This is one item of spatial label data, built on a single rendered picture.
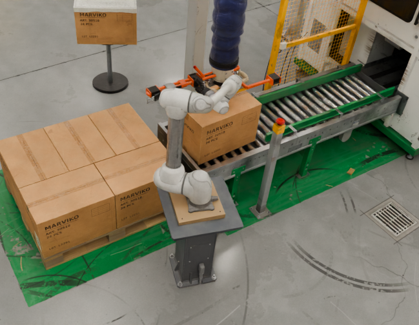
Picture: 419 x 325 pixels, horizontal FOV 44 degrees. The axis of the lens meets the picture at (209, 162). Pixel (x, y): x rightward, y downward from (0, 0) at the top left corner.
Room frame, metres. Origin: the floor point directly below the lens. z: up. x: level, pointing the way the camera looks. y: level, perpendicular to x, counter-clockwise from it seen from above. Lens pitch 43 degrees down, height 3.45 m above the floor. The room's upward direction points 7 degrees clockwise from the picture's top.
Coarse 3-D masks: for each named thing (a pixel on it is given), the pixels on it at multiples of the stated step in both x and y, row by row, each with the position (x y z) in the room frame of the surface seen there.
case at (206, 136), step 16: (240, 96) 3.51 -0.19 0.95; (240, 112) 3.30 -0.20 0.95; (256, 112) 3.41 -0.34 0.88; (192, 128) 3.14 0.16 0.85; (208, 128) 3.09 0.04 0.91; (224, 128) 3.20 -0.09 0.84; (240, 128) 3.32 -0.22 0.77; (256, 128) 3.44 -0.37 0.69; (192, 144) 3.13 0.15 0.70; (208, 144) 3.10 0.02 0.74; (224, 144) 3.22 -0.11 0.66; (240, 144) 3.34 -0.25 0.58; (208, 160) 3.12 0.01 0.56
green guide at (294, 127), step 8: (392, 88) 4.37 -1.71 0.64; (368, 96) 4.18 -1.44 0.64; (376, 96) 4.24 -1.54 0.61; (384, 96) 4.32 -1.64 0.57; (344, 104) 4.00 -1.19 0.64; (352, 104) 4.03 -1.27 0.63; (360, 104) 4.12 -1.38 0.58; (328, 112) 3.85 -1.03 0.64; (336, 112) 3.93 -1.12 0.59; (344, 112) 3.99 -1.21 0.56; (304, 120) 3.70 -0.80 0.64; (312, 120) 3.75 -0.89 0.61; (320, 120) 3.81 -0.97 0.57; (288, 128) 3.58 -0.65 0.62; (296, 128) 3.64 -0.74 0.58
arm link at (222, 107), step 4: (224, 96) 2.98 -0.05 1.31; (220, 100) 2.95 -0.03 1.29; (224, 100) 2.96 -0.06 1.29; (228, 100) 2.98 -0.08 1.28; (216, 104) 2.93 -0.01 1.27; (220, 104) 2.92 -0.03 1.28; (224, 104) 2.93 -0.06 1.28; (228, 104) 2.95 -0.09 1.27; (216, 108) 2.92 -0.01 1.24; (220, 108) 2.91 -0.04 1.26; (224, 108) 2.91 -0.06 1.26; (228, 108) 2.93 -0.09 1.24; (220, 112) 2.90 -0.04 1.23; (224, 112) 2.91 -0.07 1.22
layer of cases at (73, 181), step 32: (64, 128) 3.32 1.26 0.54; (96, 128) 3.37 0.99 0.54; (128, 128) 3.42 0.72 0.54; (0, 160) 3.04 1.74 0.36; (32, 160) 2.90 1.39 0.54; (64, 160) 2.94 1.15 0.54; (96, 160) 2.98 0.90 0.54; (128, 160) 3.03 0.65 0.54; (160, 160) 3.07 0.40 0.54; (32, 192) 2.56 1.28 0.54; (64, 192) 2.60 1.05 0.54; (96, 192) 2.64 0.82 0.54; (128, 192) 2.70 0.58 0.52; (32, 224) 2.39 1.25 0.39; (64, 224) 2.38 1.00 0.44; (96, 224) 2.53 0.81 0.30
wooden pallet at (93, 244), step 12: (156, 216) 2.92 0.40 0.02; (120, 228) 2.64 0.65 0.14; (132, 228) 2.75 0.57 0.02; (144, 228) 2.77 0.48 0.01; (96, 240) 2.59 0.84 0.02; (108, 240) 2.59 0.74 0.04; (60, 252) 2.34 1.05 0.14; (72, 252) 2.44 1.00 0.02; (84, 252) 2.46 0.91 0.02; (48, 264) 2.28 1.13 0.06
